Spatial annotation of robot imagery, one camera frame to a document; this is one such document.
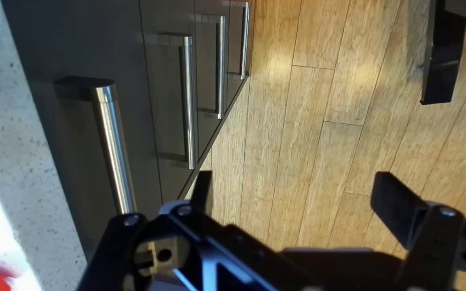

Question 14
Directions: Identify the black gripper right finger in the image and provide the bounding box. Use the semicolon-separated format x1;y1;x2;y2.
369;169;466;291

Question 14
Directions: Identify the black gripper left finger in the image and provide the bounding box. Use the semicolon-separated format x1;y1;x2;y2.
76;169;278;291

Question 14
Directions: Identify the dark grey drawer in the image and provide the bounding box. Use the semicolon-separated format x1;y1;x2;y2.
193;0;230;158
3;0;162;260
223;0;259;110
138;0;202;187

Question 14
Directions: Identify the dark cart leg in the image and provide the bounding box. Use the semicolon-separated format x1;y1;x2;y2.
419;0;466;106

